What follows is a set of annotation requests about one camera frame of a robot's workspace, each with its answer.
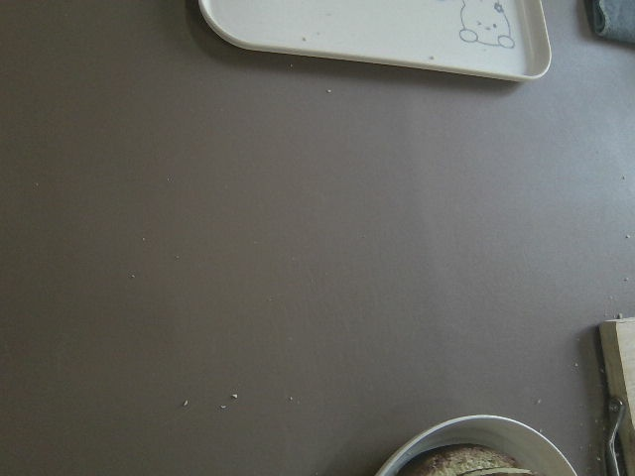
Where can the bread slice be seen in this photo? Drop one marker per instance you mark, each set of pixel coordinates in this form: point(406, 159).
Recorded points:
point(464, 459)

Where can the cream rabbit tray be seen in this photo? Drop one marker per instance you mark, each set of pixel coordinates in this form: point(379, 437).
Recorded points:
point(505, 40)

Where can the white round plate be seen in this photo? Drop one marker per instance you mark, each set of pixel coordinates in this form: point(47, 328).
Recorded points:
point(514, 438)

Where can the wooden cutting board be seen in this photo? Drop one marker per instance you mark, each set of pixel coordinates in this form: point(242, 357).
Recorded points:
point(617, 343)

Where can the grey folded cloth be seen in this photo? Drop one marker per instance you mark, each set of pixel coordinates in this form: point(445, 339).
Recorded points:
point(612, 20)

